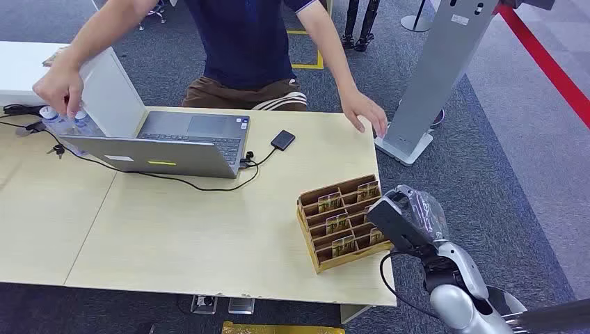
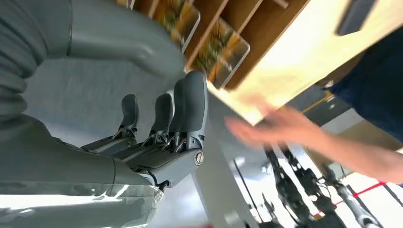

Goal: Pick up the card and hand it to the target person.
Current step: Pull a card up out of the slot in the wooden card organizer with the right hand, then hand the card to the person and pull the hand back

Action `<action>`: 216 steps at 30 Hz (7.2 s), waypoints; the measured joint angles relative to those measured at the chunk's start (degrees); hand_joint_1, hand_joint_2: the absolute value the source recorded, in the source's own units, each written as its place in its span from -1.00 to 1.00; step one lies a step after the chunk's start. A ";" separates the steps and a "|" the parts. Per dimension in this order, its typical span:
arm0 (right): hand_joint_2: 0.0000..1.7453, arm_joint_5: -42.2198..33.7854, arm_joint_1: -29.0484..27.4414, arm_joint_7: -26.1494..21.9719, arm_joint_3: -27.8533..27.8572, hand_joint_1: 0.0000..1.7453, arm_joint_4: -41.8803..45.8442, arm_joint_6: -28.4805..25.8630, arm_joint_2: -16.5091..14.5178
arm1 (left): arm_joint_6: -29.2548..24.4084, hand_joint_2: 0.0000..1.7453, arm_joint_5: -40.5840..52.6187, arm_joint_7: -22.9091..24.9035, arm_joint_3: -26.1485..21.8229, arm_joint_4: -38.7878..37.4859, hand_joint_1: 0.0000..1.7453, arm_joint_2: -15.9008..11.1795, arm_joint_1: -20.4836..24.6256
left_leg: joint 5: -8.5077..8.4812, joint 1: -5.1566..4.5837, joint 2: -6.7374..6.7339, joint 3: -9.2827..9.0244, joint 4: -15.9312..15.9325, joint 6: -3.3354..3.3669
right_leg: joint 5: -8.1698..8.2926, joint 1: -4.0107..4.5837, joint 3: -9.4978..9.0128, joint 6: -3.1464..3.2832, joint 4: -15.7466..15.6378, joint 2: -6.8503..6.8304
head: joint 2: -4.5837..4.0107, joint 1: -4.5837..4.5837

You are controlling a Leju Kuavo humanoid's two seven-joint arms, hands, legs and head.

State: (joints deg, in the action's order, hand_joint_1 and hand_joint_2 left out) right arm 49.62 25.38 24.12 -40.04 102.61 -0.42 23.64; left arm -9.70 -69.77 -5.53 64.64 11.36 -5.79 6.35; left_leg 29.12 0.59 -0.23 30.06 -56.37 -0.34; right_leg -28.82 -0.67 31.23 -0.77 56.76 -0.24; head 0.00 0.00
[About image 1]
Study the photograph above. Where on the grey plug adapter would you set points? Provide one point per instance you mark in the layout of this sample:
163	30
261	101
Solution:
30	128

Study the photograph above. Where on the green patterned card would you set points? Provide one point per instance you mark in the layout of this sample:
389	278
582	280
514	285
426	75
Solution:
343	246
329	202
368	191
337	223
375	236
366	213

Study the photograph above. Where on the white box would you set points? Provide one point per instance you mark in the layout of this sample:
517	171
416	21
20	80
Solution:
110	92

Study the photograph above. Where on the white table leg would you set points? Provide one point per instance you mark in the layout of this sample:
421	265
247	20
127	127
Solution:
352	313

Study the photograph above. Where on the black humanoid leg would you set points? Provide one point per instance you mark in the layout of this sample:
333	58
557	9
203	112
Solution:
367	27
349	27

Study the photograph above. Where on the cardboard card holder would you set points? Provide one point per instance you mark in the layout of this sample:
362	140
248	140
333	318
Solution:
322	258

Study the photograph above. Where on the person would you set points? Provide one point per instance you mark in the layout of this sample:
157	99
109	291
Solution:
244	41

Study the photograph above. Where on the black robot shoulder cover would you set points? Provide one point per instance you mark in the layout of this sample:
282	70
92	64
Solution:
557	318

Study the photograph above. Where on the person's right forearm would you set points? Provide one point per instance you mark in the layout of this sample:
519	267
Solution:
106	30

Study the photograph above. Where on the black bracket wrist camera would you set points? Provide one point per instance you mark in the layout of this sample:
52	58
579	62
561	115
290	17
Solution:
396	228

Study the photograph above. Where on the grey stanchion base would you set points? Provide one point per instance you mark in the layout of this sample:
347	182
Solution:
415	24

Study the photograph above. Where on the person's right hand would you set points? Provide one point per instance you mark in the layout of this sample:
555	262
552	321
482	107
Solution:
60	87

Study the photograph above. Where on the grey laptop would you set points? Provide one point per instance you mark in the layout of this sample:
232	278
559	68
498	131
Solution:
184	159

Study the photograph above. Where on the office chair base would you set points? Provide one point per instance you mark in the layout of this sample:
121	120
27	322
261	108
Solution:
156	14

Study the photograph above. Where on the white side table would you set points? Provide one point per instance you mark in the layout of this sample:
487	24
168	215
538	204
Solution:
23	69

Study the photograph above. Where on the dark round base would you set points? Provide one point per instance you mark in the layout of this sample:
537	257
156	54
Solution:
438	119

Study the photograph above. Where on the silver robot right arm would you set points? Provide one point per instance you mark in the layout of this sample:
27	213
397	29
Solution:
454	299

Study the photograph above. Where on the metal floor socket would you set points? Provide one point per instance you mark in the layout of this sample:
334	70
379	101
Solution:
204	304
241	306

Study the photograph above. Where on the red barrier belt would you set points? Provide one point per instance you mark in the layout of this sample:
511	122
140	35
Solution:
544	62

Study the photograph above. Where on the black card reader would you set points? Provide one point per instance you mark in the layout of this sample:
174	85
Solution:
283	140

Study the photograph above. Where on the person's left hand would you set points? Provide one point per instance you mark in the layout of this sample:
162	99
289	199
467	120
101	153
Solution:
362	108

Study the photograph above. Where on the silver kiosk stand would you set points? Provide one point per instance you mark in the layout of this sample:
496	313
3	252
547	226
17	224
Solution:
438	69

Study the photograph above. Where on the person's left forearm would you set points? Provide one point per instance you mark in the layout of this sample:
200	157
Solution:
329	50

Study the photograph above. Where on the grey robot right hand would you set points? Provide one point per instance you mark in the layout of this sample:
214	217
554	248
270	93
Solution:
428	214

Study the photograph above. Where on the yellow patterned item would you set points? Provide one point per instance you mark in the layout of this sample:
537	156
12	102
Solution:
276	329

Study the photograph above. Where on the black keys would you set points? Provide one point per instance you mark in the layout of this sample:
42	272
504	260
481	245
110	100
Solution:
57	150

